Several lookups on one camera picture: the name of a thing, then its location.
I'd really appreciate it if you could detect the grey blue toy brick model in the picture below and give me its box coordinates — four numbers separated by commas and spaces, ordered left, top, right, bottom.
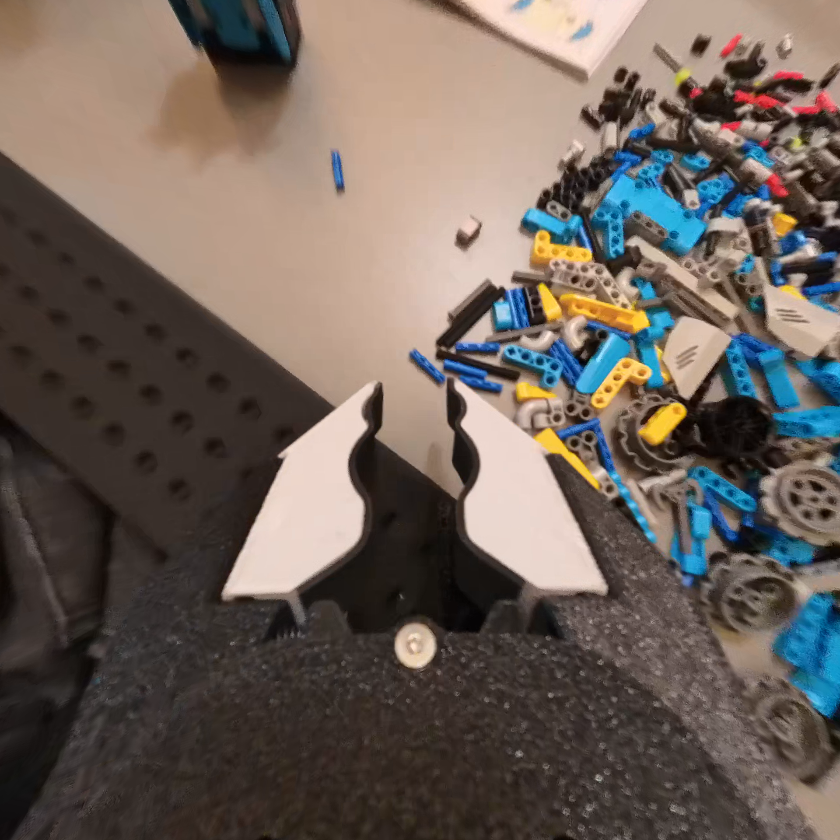
167, 0, 304, 68

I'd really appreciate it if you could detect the pile of toy brick pieces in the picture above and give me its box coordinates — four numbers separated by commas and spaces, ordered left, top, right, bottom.
407, 26, 840, 783

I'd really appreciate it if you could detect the black perforated board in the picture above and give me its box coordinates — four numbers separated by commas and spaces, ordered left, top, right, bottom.
0, 151, 460, 631

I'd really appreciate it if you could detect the instruction booklet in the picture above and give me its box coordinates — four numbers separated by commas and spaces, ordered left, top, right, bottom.
451, 0, 651, 81

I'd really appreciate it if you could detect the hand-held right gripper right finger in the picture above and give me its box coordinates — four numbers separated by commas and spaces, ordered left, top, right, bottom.
446, 379, 610, 598

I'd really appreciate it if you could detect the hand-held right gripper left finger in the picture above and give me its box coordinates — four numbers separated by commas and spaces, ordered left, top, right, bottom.
220, 381, 385, 603

